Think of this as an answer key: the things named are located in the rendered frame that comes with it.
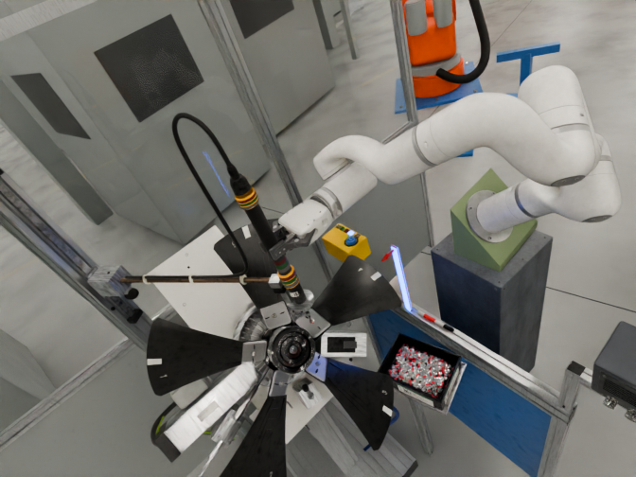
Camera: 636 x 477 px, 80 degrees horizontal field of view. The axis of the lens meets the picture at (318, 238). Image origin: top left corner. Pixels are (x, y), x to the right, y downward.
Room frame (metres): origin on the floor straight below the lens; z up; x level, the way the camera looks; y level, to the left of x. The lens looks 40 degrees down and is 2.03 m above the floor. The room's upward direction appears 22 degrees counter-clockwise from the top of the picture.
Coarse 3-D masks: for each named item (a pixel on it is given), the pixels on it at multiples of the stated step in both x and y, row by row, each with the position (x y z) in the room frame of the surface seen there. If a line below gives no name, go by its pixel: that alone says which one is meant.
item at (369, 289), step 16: (352, 256) 0.86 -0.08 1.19; (352, 272) 0.81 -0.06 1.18; (368, 272) 0.80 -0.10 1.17; (336, 288) 0.77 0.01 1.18; (352, 288) 0.75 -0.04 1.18; (368, 288) 0.74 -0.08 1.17; (384, 288) 0.73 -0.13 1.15; (320, 304) 0.73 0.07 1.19; (336, 304) 0.71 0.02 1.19; (352, 304) 0.70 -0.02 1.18; (368, 304) 0.69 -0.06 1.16; (384, 304) 0.68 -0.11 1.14; (400, 304) 0.68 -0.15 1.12; (336, 320) 0.66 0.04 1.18
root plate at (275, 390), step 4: (276, 372) 0.58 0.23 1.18; (280, 372) 0.59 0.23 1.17; (276, 376) 0.58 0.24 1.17; (280, 376) 0.58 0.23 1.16; (284, 376) 0.59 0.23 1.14; (288, 376) 0.60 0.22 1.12; (276, 380) 0.57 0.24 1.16; (280, 380) 0.58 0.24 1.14; (284, 380) 0.59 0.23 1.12; (288, 380) 0.60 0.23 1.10; (272, 384) 0.56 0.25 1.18; (284, 384) 0.58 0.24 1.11; (272, 388) 0.55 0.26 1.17; (276, 388) 0.56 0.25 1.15; (280, 388) 0.57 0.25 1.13; (284, 388) 0.58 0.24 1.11; (272, 392) 0.55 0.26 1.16; (276, 392) 0.56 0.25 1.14; (280, 392) 0.56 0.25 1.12; (284, 392) 0.57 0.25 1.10; (272, 396) 0.54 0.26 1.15
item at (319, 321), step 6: (312, 312) 0.72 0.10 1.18; (300, 318) 0.71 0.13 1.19; (306, 318) 0.71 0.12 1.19; (312, 318) 0.70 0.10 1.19; (318, 318) 0.69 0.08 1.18; (300, 324) 0.69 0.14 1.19; (306, 324) 0.69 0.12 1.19; (312, 324) 0.68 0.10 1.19; (318, 324) 0.67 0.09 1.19; (324, 324) 0.67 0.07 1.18; (312, 330) 0.66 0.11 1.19; (318, 330) 0.65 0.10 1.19; (324, 330) 0.65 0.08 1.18; (312, 336) 0.64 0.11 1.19
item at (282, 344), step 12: (288, 324) 0.71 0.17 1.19; (264, 336) 0.69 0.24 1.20; (276, 336) 0.62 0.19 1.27; (288, 336) 0.63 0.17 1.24; (300, 336) 0.62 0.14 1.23; (276, 348) 0.61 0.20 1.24; (288, 348) 0.60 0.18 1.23; (300, 348) 0.60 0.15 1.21; (312, 348) 0.59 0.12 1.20; (264, 360) 0.65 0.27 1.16; (276, 360) 0.58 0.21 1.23; (288, 360) 0.58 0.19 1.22; (300, 360) 0.58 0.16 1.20; (312, 360) 0.57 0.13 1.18; (288, 372) 0.56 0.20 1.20
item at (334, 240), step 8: (328, 232) 1.17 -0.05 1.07; (336, 232) 1.15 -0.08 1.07; (328, 240) 1.12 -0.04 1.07; (336, 240) 1.10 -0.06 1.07; (344, 240) 1.08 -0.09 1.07; (360, 240) 1.05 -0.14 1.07; (328, 248) 1.13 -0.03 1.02; (336, 248) 1.08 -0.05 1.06; (344, 248) 1.04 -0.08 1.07; (352, 248) 1.03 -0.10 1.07; (360, 248) 1.04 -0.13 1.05; (368, 248) 1.05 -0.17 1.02; (336, 256) 1.10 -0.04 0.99; (344, 256) 1.04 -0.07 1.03; (360, 256) 1.03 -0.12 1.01
